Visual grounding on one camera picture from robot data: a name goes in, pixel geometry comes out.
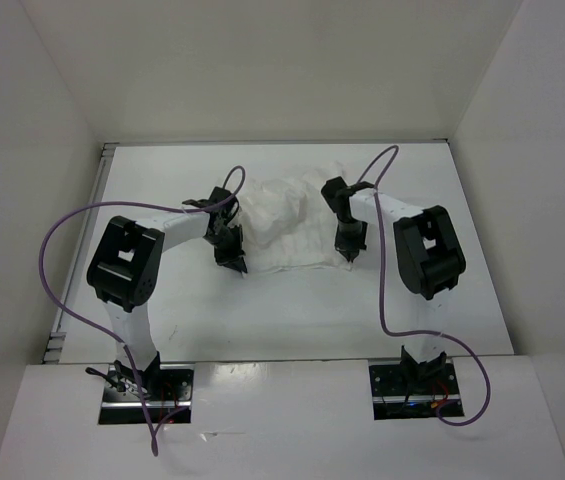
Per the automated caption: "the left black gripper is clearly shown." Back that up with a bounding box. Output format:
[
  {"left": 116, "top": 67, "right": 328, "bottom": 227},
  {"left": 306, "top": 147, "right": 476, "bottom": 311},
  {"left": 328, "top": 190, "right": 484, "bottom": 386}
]
[{"left": 204, "top": 224, "right": 246, "bottom": 274}]

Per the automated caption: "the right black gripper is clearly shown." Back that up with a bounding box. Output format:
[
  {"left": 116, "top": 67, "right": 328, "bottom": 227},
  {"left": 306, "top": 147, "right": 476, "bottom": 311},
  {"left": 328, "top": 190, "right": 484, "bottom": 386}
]
[{"left": 335, "top": 217, "right": 369, "bottom": 262}]

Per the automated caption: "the white skirt cloth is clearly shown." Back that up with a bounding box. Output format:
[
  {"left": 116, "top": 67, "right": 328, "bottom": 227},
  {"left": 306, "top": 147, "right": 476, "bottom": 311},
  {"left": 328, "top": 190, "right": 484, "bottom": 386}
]
[{"left": 237, "top": 163, "right": 351, "bottom": 274}]

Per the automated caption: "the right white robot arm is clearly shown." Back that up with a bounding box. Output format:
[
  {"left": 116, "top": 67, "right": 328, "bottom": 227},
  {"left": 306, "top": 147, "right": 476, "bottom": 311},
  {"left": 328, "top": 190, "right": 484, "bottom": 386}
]
[{"left": 321, "top": 177, "right": 466, "bottom": 394}]

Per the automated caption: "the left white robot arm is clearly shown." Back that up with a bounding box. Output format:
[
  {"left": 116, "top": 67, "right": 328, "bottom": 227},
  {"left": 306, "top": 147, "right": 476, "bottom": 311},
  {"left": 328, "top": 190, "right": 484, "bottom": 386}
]
[{"left": 87, "top": 188, "right": 248, "bottom": 400}]

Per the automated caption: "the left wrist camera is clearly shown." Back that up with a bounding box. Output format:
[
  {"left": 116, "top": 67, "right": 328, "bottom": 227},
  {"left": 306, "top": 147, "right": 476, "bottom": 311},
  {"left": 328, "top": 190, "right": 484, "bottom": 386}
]
[{"left": 209, "top": 186, "right": 238, "bottom": 215}]

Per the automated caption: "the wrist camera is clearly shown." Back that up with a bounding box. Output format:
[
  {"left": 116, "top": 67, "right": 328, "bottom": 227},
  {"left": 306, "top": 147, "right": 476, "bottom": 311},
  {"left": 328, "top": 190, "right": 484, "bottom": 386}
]
[
  {"left": 321, "top": 176, "right": 350, "bottom": 219},
  {"left": 209, "top": 186, "right": 238, "bottom": 215}
]

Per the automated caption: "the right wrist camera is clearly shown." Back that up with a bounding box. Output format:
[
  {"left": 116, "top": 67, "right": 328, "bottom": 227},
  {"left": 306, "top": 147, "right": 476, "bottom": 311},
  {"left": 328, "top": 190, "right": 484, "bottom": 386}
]
[{"left": 321, "top": 176, "right": 350, "bottom": 219}]

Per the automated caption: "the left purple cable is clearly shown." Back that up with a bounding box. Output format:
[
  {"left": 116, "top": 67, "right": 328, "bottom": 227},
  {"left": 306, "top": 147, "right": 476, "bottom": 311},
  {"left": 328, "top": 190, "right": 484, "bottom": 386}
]
[{"left": 37, "top": 166, "right": 246, "bottom": 457}]

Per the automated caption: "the purple cable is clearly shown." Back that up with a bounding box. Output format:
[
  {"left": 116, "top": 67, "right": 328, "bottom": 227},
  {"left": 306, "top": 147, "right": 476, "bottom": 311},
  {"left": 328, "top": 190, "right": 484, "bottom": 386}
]
[
  {"left": 37, "top": 166, "right": 246, "bottom": 457},
  {"left": 355, "top": 145, "right": 491, "bottom": 426}
]

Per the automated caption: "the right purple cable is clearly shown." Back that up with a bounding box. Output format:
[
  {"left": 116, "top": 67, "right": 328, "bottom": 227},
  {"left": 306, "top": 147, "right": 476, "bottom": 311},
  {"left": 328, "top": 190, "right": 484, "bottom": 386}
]
[{"left": 355, "top": 145, "right": 491, "bottom": 426}]

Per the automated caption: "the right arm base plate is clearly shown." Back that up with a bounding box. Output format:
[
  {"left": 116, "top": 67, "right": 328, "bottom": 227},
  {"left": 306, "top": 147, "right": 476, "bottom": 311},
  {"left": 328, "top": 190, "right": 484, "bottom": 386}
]
[{"left": 368, "top": 361, "right": 464, "bottom": 420}]

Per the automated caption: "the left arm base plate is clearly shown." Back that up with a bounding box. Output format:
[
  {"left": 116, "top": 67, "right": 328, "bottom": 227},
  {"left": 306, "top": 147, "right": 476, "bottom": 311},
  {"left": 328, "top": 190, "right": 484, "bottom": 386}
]
[{"left": 98, "top": 364, "right": 194, "bottom": 425}]

